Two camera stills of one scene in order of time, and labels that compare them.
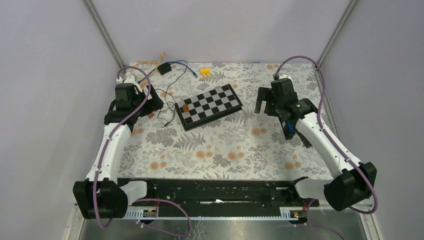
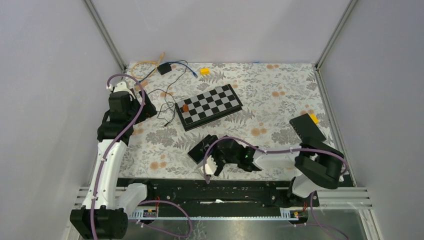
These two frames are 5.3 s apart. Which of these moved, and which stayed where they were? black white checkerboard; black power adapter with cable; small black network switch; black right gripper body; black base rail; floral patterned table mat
Moved: small black network switch; black right gripper body
Stayed: floral patterned table mat; black white checkerboard; black power adapter with cable; black base rail
